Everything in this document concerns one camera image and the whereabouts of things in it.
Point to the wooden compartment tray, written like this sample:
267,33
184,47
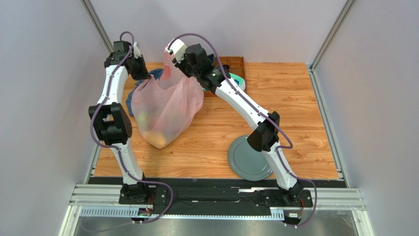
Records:
236,64

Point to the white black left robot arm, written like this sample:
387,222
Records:
110,124

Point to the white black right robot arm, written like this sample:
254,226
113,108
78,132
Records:
265,125

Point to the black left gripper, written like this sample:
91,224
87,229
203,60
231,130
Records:
144,74

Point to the grey round plate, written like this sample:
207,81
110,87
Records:
247,163

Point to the teal white sock right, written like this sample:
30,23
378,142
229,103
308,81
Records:
240,82

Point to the red fake fruit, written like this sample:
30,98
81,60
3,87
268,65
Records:
159,124

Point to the aluminium frame rail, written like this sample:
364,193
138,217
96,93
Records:
100,200

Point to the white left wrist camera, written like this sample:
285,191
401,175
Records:
135,51

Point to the pink translucent plastic bag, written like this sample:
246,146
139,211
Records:
171,95

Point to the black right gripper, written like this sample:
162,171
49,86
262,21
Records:
182,65

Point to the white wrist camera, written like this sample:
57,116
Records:
135,51
177,49

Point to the dark rolled sock back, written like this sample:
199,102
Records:
212,59

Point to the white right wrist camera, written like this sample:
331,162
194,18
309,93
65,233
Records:
177,49

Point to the yellow fake fruit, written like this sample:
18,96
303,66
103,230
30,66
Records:
156,139

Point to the green fake apple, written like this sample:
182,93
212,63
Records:
144,120

